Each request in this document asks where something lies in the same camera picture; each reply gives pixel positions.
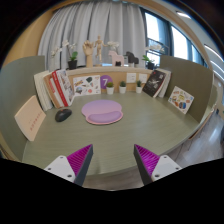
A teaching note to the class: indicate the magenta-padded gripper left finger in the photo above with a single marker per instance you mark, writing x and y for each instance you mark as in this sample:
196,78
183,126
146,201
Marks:
60,166

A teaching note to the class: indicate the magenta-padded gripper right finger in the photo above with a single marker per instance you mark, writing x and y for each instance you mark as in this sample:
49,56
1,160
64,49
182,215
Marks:
166,166

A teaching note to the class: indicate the black computer mouse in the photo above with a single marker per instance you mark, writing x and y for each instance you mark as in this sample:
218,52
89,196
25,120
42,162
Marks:
63,115

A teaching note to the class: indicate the purple mouse pad with wrist rest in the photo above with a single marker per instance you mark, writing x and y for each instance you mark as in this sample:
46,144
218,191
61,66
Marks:
100,108

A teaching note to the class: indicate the beige booklet with red text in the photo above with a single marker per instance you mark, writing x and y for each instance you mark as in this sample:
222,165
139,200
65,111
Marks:
30,118

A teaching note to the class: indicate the colourful picture card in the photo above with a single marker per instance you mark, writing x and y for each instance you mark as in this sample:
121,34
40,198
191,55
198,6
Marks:
181,100

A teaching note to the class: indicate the white book with red band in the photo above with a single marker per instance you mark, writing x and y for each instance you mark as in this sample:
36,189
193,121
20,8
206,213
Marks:
55,91

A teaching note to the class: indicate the thick white book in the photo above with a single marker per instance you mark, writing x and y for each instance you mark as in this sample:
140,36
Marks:
39,90

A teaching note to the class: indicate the tan book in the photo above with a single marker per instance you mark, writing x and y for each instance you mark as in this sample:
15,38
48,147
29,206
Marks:
49,87

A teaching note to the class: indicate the white book with photo cover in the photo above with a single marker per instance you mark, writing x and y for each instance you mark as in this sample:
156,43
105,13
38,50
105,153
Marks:
65,85

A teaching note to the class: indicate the succulent in white pot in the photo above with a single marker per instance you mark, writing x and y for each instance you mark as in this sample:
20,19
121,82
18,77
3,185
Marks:
138,89
122,89
110,90

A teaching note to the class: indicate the black cover book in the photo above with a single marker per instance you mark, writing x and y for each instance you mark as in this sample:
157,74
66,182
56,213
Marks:
154,83

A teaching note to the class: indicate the white sticker sheet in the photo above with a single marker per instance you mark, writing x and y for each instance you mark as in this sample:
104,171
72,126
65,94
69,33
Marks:
86,86

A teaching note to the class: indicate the round purple number sign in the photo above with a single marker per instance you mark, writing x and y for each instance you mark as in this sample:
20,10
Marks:
106,80

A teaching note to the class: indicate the white orchid in black pot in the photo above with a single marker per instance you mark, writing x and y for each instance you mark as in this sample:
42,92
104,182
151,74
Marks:
72,64
151,65
113,44

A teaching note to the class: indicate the wooden desk shelf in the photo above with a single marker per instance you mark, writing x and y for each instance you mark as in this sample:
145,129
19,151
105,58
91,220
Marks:
100,71

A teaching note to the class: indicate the black horse figure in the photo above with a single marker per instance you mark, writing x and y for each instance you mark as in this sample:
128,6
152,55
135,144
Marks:
131,58

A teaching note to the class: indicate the pink horse figure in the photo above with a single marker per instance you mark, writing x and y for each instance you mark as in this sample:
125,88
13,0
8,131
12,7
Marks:
116,57

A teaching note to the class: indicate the wooden hand model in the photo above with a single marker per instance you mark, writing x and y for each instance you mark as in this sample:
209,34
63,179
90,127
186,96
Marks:
88,50

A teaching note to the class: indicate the window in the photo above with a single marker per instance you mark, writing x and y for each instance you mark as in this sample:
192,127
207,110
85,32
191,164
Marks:
178,43

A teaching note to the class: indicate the wooden mannequin figure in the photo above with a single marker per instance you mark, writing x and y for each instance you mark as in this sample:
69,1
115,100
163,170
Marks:
99,46

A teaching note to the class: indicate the grey curtain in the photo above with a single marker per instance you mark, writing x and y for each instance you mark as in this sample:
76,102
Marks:
100,20

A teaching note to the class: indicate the ceiling lights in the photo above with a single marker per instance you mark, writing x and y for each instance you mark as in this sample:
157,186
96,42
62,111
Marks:
183,14

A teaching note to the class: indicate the white wall socket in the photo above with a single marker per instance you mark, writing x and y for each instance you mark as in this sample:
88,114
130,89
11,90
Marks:
143,78
131,77

